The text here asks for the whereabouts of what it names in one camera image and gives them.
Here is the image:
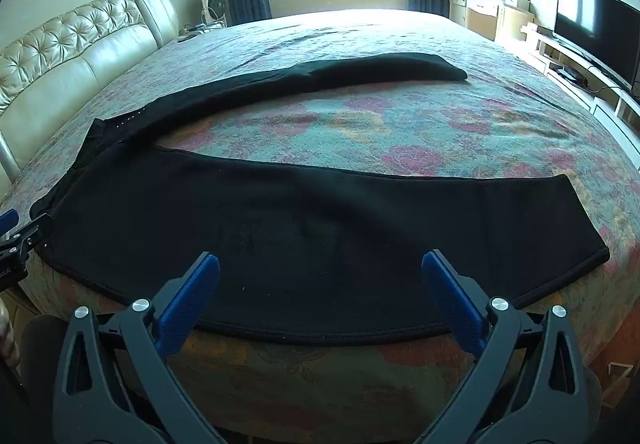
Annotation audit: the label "floral bedspread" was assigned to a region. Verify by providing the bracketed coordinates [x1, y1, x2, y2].
[0, 9, 640, 444]

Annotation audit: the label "beige tufted leather headboard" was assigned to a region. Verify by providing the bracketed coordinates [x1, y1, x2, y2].
[0, 0, 180, 190]

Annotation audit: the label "white television stand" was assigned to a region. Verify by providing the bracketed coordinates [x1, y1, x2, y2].
[520, 21, 640, 145]

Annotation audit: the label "cream vanity dresser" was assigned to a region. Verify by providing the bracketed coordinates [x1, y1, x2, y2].
[446, 0, 535, 42]

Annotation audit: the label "black pants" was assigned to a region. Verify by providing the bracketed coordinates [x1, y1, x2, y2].
[30, 52, 611, 341]

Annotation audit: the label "white desk fan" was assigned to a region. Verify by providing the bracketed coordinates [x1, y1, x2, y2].
[201, 0, 229, 28]

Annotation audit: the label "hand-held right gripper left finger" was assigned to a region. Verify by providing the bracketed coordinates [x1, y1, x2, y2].
[52, 251, 226, 444]

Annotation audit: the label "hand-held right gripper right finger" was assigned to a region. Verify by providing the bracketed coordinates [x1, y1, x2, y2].
[417, 249, 588, 444]

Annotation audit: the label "black flat television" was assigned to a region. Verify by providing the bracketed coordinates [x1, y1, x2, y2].
[552, 0, 640, 92]

